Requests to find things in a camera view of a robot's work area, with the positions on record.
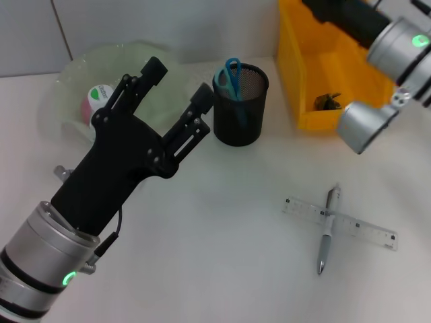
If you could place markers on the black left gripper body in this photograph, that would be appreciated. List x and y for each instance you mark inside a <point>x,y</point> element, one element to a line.
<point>114,171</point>

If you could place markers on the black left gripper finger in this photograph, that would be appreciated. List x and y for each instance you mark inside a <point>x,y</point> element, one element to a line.
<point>134,87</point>
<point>192,124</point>

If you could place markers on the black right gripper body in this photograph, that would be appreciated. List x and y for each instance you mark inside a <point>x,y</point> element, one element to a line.
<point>353,17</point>

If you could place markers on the clear bottle with green label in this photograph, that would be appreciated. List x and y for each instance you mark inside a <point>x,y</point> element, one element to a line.
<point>97,96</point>

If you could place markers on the pink peach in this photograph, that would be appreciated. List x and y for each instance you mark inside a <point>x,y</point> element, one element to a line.
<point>85,109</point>

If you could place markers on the blue scissors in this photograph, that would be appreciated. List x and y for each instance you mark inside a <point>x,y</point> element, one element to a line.
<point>232,80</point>

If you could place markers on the green plastic wrapper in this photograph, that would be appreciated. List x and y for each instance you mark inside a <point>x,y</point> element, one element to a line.
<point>328,102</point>

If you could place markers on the transparent plastic ruler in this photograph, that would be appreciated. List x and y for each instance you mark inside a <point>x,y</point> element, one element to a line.
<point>303,210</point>

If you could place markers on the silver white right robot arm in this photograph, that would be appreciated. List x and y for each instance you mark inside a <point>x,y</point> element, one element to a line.
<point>400,57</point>

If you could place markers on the green glass fruit plate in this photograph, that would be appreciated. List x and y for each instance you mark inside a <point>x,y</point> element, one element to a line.
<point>168,84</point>

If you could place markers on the black mesh pen holder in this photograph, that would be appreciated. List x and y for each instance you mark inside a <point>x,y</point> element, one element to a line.
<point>246,124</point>

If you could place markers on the grey ballpoint pen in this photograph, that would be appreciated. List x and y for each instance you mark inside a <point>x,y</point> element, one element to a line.
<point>325,245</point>

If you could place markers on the yellow plastic bin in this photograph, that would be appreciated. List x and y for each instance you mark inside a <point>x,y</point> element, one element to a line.
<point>303,67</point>

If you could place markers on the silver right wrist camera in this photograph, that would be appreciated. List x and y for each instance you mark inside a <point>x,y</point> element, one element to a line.
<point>363,126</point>

